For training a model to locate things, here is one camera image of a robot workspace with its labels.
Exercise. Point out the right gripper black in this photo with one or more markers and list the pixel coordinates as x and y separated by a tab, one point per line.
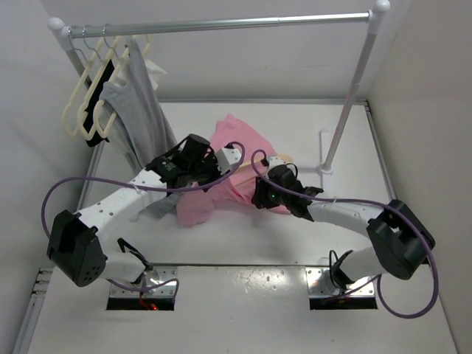
260	198

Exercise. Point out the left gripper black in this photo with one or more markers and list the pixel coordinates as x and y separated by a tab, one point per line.
211	158

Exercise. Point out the beige plastic hanger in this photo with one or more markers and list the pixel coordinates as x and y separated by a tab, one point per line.
257	162

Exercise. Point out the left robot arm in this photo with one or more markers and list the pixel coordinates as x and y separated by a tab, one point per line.
77	239

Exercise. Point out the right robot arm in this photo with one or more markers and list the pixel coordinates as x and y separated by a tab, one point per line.
392	230

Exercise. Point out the grey t shirt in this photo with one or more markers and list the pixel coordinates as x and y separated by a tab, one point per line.
141	131

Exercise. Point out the white cloth on hanger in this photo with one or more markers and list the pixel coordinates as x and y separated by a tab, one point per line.
155	73

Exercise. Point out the cream hanger middle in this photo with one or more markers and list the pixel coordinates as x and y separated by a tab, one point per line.
85	114

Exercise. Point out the cream hanger with grey shirt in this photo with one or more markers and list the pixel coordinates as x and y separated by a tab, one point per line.
99	110

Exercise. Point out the cream hanger far right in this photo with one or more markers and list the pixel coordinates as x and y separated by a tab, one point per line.
146	42

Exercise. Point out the cream hanger outer left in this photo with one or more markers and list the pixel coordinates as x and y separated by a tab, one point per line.
73	103

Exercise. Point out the white clothes rack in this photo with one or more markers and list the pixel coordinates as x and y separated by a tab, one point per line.
65	35

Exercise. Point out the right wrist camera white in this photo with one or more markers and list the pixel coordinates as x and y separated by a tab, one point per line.
272	162

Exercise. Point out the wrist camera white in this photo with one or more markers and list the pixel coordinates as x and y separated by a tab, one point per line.
272	162
227	158

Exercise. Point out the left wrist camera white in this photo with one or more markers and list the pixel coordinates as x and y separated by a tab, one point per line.
227	158

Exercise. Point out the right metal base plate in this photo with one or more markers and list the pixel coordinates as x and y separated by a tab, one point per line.
321	287

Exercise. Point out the metal base plate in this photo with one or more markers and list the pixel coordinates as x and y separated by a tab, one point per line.
321	287
161	283

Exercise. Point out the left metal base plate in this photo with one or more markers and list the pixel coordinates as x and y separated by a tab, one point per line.
161	283

